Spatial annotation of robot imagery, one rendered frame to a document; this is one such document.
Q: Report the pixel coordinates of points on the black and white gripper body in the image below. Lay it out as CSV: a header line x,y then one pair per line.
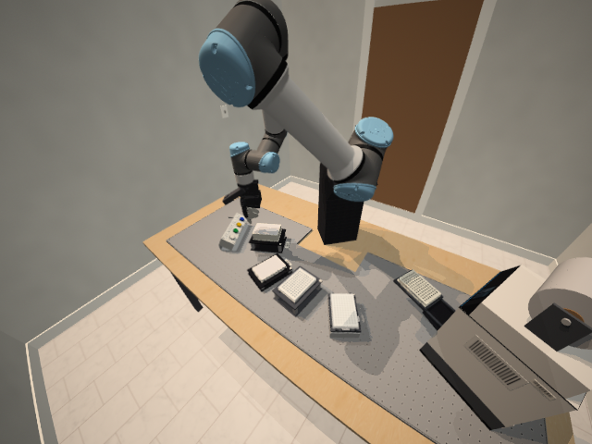
x,y
249,197

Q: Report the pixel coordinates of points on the beige control panel with coloured buttons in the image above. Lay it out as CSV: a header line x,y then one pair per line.
x,y
236,227

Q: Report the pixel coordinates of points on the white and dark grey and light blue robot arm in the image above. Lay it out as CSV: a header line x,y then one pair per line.
x,y
242,61

